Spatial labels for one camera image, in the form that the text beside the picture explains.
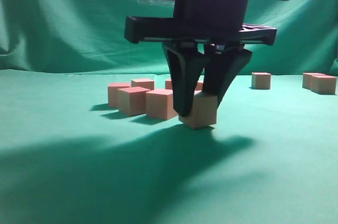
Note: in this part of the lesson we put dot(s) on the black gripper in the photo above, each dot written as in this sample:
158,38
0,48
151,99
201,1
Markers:
201,21

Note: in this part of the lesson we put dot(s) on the pink cube column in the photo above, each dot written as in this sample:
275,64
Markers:
199,85
307,79
144,83
168,84
260,80
132,100
203,112
323,84
159,104
112,92

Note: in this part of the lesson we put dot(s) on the green cloth backdrop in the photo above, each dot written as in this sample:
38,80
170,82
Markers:
87,36

